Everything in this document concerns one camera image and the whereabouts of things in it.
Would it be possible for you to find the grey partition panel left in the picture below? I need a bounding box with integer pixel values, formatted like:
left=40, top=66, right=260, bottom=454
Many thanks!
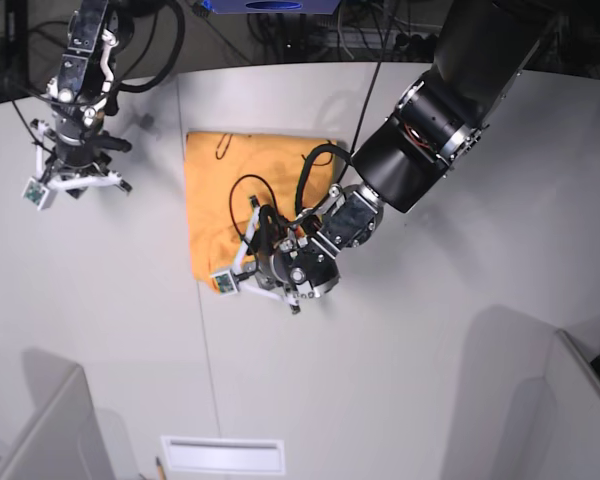
left=0, top=364, right=115, bottom=479

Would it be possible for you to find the pencil on table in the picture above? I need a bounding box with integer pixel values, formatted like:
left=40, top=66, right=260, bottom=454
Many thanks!
left=155, top=456, right=167, bottom=480

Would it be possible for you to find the white power strip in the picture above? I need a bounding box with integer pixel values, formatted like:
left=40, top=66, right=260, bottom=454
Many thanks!
left=312, top=27, right=440, bottom=51

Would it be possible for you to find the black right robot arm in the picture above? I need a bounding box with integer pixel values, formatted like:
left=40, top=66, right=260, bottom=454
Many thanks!
left=43, top=1, right=134, bottom=199

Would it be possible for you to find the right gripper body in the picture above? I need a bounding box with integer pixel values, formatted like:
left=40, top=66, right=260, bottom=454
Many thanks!
left=44, top=120, right=132, bottom=173

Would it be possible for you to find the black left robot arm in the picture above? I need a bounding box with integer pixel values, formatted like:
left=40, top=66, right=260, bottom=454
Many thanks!
left=250, top=1, right=564, bottom=307

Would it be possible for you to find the orange yellow T-shirt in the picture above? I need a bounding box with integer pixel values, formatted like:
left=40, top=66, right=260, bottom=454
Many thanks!
left=184, top=129, right=351, bottom=296

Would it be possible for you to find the blue device with oval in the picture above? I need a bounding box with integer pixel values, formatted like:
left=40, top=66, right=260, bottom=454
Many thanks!
left=203, top=0, right=340, bottom=15

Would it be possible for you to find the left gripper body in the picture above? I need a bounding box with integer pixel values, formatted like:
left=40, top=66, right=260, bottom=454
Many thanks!
left=252, top=205, right=340, bottom=300

